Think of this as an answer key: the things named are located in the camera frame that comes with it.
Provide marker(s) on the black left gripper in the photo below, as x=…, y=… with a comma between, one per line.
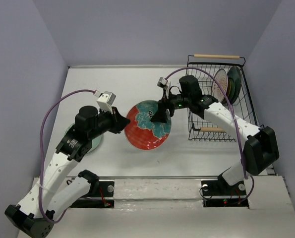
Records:
x=119, y=122

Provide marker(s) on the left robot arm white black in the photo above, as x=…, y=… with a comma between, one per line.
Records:
x=44, y=204

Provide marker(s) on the dark teal blossom plate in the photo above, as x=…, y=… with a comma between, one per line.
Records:
x=235, y=77

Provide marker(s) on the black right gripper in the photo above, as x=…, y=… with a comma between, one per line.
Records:
x=164, y=103

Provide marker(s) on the light green flower plate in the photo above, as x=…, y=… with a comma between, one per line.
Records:
x=95, y=142

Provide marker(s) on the red teal floral plate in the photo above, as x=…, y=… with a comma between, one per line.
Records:
x=142, y=133

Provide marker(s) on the white sunburst pattern plate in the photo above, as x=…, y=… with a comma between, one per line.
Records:
x=221, y=81

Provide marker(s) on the small yellow brown plate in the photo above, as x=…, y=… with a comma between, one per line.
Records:
x=231, y=89

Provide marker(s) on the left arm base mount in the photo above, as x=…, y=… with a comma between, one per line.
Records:
x=100, y=197

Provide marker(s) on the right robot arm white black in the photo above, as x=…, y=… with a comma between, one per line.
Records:
x=257, y=146

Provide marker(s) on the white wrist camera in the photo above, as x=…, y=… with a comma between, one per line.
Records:
x=164, y=83
x=105, y=101

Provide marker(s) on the black wire dish rack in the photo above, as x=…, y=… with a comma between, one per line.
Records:
x=202, y=130

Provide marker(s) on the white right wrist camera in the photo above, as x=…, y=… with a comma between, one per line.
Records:
x=164, y=83

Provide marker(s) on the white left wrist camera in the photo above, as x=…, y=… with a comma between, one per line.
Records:
x=105, y=101

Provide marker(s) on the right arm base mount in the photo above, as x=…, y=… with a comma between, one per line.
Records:
x=213, y=196

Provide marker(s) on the metal table rail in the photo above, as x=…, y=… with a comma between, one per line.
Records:
x=158, y=177

